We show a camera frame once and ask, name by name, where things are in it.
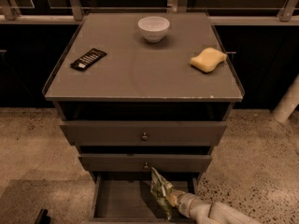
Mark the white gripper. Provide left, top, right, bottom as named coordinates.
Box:
left=166, top=189, right=212, bottom=222

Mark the green jalapeno chip bag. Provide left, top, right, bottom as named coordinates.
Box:
left=150, top=167, right=174, bottom=220

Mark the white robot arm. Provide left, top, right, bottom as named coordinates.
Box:
left=166, top=81, right=299, bottom=224

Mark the grey open bottom drawer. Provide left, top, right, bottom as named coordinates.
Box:
left=90, top=172, right=195, bottom=224

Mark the grey middle drawer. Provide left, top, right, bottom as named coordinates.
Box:
left=78, top=154, right=211, bottom=173

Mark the grey top drawer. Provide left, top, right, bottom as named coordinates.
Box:
left=60, top=120, right=226, bottom=147

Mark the grey drawer cabinet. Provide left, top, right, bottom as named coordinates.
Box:
left=42, top=12, right=245, bottom=224

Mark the black object on floor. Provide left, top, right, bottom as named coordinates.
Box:
left=35, top=209, right=50, bottom=224

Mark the yellow sponge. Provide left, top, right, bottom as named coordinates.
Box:
left=190, top=48, right=227, bottom=73

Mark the black snack bar wrapper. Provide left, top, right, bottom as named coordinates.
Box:
left=70, top=49, right=107, bottom=71

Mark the white bowl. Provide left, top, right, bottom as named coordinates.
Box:
left=137, top=16, right=170, bottom=43

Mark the metal window railing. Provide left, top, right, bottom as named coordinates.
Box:
left=0, top=0, right=299, bottom=26

